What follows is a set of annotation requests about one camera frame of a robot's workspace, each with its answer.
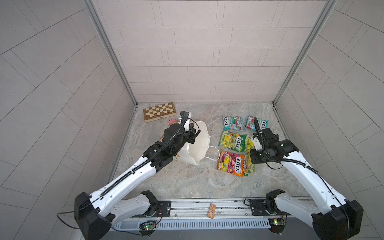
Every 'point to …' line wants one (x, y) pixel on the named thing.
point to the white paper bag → (193, 153)
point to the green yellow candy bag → (248, 167)
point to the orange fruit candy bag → (231, 163)
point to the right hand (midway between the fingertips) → (250, 158)
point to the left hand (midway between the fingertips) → (197, 123)
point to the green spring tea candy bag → (235, 141)
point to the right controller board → (276, 225)
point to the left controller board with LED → (147, 228)
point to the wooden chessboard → (155, 113)
